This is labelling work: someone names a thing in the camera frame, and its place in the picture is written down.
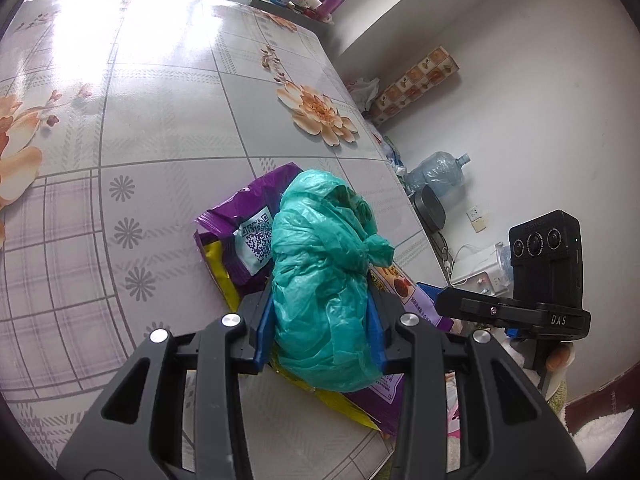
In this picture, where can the large clear water jug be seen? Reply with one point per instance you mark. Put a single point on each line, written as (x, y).
(435, 170)

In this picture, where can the white appliance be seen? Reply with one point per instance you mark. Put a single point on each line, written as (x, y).
(475, 275)

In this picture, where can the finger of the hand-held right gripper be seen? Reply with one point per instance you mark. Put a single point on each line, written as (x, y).
(447, 304)

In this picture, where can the tile patterned roll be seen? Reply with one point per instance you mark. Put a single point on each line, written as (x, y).
(420, 77)

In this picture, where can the white plastic bag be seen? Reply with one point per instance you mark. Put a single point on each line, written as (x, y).
(365, 92)

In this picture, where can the purple snack packet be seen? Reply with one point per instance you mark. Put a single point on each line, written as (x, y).
(240, 210)

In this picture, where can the green plastic bag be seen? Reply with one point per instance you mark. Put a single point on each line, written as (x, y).
(320, 280)

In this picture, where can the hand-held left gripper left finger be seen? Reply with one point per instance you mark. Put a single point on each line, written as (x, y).
(264, 325)

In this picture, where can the pile of floor packets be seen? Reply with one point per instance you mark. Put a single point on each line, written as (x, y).
(392, 152)

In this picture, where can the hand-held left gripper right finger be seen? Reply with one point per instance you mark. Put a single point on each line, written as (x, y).
(376, 330)

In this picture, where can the purple cup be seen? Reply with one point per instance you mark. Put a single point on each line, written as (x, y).
(330, 5)

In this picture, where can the person's right hand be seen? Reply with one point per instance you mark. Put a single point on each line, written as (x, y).
(559, 357)

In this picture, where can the floral table cover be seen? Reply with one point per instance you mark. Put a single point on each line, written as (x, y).
(150, 110)

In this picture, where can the grey rice cooker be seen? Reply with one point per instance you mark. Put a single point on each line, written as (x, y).
(430, 207)

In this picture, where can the grey low cabinet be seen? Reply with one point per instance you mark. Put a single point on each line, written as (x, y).
(320, 30)

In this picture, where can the wall socket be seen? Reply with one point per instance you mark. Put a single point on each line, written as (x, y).
(477, 219)

